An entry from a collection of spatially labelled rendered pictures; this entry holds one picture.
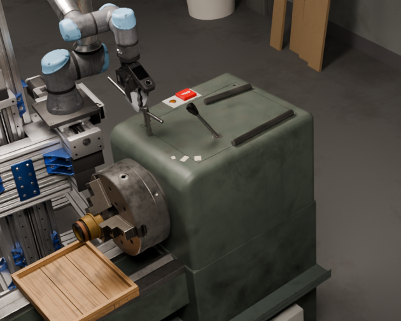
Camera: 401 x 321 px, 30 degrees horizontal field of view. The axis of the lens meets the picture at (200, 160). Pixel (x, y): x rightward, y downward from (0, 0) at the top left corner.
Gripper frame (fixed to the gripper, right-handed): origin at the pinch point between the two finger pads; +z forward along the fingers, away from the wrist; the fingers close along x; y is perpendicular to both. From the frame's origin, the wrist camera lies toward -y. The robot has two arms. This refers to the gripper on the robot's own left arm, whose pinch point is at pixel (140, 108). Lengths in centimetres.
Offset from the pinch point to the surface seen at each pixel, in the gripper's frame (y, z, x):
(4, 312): -6, 49, 67
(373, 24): 147, 110, -293
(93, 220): -14.1, 23.4, 32.2
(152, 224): -27.8, 25.3, 18.0
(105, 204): -11.3, 22.3, 25.3
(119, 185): -17.6, 12.3, 22.2
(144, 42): 306, 137, -188
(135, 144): -2.7, 11.1, 5.9
